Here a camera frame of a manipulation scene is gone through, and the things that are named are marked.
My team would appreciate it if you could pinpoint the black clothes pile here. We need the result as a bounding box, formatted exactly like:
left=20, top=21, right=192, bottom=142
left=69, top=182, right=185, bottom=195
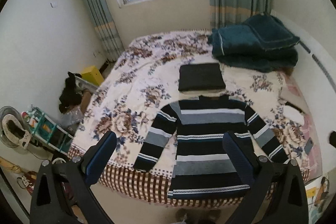
left=59, top=72, right=81, bottom=114

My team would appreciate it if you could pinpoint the teal storage shelf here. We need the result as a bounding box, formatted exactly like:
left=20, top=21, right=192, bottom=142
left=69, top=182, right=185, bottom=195
left=24, top=106, right=74, bottom=155

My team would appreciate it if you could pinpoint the white bed headboard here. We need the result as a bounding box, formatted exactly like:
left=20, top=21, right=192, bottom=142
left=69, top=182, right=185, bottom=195
left=271, top=10, right=335, bottom=173

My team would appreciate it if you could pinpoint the left teal curtain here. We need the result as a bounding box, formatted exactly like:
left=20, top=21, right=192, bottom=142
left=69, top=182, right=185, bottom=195
left=83, top=0, right=125, bottom=62

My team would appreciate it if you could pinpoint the yellow box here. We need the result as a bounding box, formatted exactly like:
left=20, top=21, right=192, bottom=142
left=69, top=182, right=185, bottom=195
left=80, top=65, right=104, bottom=86

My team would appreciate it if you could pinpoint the black folded garment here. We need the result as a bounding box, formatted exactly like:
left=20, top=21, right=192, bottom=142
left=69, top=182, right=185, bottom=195
left=178, top=63, right=226, bottom=92

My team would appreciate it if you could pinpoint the pink pillow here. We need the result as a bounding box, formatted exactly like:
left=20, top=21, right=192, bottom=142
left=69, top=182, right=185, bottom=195
left=277, top=72, right=322, bottom=176

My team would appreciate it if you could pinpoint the floral bed sheet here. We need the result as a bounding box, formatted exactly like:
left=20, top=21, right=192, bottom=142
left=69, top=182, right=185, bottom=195
left=67, top=28, right=324, bottom=208

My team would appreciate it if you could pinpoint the striped knit sweater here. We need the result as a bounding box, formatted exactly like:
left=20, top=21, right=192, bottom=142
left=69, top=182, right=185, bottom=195
left=133, top=95, right=288, bottom=200

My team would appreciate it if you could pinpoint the white electric fan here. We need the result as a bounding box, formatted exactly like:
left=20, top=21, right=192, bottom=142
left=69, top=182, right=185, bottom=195
left=1, top=106, right=32, bottom=150

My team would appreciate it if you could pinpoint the smartphone on bed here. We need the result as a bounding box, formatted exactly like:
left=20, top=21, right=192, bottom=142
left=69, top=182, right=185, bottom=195
left=304, top=138, right=314, bottom=155

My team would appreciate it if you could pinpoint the dark teal folded blanket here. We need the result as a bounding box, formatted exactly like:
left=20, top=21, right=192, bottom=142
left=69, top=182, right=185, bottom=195
left=208, top=14, right=300, bottom=73

